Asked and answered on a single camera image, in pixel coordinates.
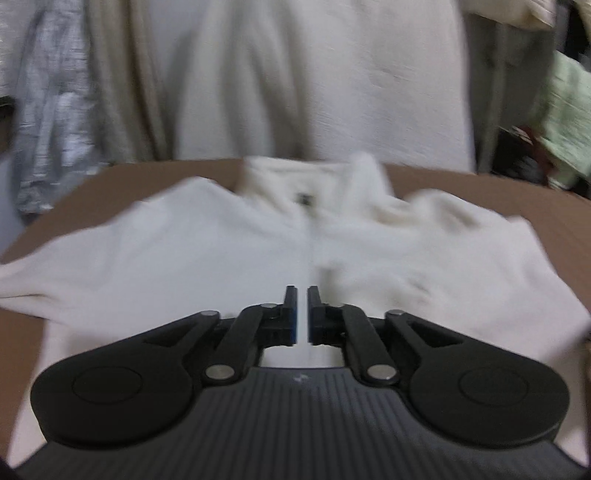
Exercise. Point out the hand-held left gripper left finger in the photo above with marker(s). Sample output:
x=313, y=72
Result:
x=291, y=323

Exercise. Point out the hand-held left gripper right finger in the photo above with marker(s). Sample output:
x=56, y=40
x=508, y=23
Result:
x=310, y=323

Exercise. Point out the white collared shirt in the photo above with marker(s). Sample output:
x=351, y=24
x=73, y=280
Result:
x=194, y=249

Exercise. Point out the white hanging cloth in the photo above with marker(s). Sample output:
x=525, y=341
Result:
x=318, y=83

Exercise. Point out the dark clutter pile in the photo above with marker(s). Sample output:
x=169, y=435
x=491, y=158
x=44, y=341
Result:
x=519, y=154

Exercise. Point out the beige hanging cloth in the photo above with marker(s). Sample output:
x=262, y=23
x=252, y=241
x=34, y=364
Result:
x=129, y=87

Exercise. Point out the light green cloth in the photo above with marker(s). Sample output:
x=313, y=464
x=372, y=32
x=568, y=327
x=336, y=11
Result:
x=569, y=115

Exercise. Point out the cream cloth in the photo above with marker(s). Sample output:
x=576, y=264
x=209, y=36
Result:
x=512, y=11

